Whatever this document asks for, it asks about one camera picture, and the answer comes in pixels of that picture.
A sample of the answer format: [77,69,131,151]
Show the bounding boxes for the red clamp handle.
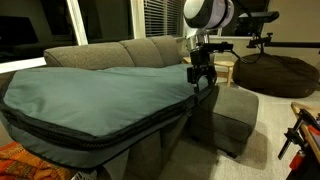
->
[289,150,306,171]

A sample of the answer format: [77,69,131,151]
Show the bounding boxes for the orange patterned blanket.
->
[0,141,79,180]

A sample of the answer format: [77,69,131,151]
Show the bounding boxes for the small wooden stool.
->
[213,59,236,88]

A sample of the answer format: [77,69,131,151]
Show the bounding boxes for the gray fabric sofa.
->
[43,34,260,180]

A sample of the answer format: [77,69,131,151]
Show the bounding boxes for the cream carpet rug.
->
[159,81,320,180]

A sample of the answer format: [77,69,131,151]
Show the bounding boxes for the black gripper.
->
[186,49,218,94]

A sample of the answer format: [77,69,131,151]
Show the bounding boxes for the black bar clamp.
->
[277,109,320,161]

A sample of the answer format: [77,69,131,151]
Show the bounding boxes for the white window blinds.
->
[143,0,185,38]

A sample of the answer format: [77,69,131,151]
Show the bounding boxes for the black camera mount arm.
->
[246,32,320,54]

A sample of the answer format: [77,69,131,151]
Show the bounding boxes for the black bar stereo camera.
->
[234,10,281,37]

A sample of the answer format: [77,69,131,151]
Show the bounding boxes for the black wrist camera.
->
[191,41,234,53]

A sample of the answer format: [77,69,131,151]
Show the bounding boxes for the dark brown beanbag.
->
[232,53,320,99]

